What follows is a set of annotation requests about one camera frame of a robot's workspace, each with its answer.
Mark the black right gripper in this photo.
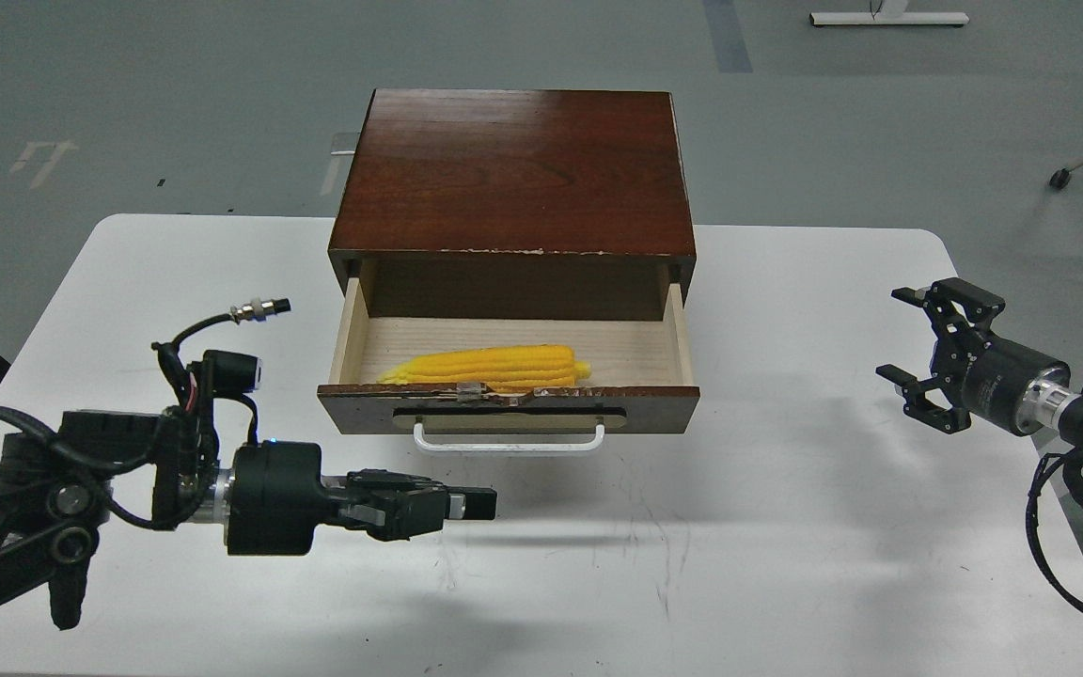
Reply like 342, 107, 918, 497
876, 278, 1072, 437

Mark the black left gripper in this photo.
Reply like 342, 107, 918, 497
225, 441, 497, 556

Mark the yellow corn cob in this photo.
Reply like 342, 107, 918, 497
377, 344, 592, 393

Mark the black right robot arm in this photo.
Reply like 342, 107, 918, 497
877, 277, 1083, 614

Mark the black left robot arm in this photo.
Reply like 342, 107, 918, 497
0, 297, 497, 630

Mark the dark wooden cabinet box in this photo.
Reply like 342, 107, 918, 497
327, 88, 697, 321

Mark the white table leg base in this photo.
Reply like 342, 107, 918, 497
808, 1, 970, 27

